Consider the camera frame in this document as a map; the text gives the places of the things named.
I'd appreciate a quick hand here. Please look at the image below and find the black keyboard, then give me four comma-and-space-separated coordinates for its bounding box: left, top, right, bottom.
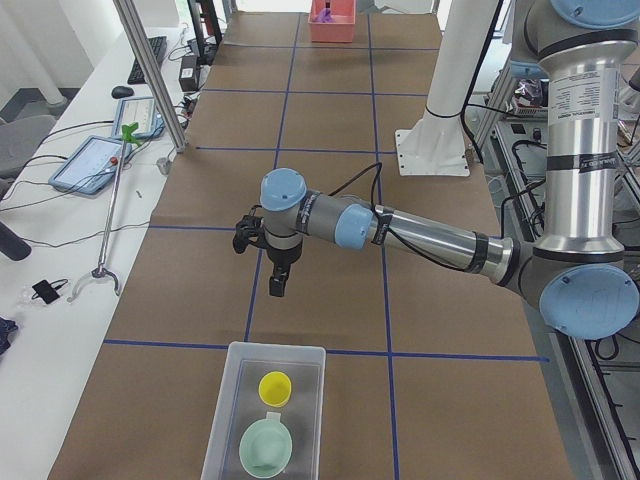
127, 35, 169, 85

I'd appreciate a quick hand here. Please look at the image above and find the near blue teach pendant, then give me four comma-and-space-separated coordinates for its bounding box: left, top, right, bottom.
48, 135, 132, 196

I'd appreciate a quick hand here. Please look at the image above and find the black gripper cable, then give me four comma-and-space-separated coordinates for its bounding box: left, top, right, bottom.
329, 162, 384, 206

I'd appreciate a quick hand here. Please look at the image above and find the mint green bowl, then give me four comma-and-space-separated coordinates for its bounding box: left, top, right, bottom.
239, 412, 293, 479

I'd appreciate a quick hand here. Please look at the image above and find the blue teach pendant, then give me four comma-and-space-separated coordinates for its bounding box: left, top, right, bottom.
48, 135, 132, 196
110, 96, 164, 140

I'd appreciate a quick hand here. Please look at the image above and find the pink plastic bin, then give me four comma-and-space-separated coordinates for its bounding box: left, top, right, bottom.
308, 0, 356, 43

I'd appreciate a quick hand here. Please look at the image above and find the black computer mouse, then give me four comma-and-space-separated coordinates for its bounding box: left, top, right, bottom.
111, 85, 134, 99

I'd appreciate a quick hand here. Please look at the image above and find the green handled reacher grabber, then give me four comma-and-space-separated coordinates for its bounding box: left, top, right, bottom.
66, 122, 141, 303

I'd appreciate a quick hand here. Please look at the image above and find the purple microfiber cloth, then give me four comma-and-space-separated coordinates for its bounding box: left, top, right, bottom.
313, 7, 334, 23

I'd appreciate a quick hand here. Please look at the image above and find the black power adapter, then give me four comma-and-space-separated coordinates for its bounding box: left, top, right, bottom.
179, 54, 200, 92

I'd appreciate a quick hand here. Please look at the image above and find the aluminium frame post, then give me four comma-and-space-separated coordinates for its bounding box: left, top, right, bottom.
113, 0, 187, 154

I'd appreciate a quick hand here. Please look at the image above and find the clear plastic storage box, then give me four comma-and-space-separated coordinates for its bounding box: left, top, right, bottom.
201, 342, 326, 479

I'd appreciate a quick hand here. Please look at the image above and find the far blue teach pendant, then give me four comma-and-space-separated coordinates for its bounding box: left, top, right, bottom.
110, 96, 164, 140

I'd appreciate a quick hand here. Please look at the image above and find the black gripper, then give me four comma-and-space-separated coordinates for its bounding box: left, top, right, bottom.
232, 208, 303, 297

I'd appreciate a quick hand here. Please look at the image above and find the yellow plastic cup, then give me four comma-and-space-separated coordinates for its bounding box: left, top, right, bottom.
258, 371, 292, 408

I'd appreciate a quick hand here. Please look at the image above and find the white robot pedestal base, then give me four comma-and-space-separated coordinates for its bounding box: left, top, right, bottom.
395, 0, 502, 177

